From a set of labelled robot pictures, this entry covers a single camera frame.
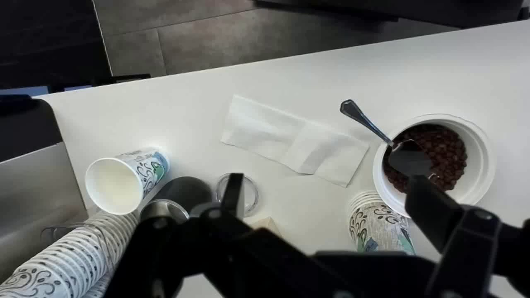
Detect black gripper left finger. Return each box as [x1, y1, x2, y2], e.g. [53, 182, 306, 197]
[104, 172, 316, 298]

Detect small round glass lid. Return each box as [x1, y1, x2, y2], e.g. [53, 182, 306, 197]
[215, 172, 260, 216]

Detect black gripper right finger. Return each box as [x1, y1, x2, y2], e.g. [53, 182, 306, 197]
[384, 139, 530, 298]

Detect black and grey beverage machine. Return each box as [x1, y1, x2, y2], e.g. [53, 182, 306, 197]
[0, 92, 89, 283]

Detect white bowl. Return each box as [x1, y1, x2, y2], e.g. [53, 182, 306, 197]
[371, 112, 492, 213]

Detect black metal cup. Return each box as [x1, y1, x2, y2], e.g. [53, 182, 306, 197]
[139, 175, 215, 223]

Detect white paper napkin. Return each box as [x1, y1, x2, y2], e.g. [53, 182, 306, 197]
[220, 92, 371, 187]

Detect inverted patterned paper cup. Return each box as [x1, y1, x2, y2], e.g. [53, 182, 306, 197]
[344, 188, 417, 256]

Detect upright patterned paper cup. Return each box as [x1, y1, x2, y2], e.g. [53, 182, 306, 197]
[83, 147, 172, 216]

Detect stack of patterned paper cups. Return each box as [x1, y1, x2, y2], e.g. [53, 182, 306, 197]
[0, 208, 142, 298]

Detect metal spoon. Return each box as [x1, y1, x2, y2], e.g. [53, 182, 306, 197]
[338, 97, 402, 153]

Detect brown coffee grounds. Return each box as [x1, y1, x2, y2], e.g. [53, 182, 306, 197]
[384, 122, 470, 193]

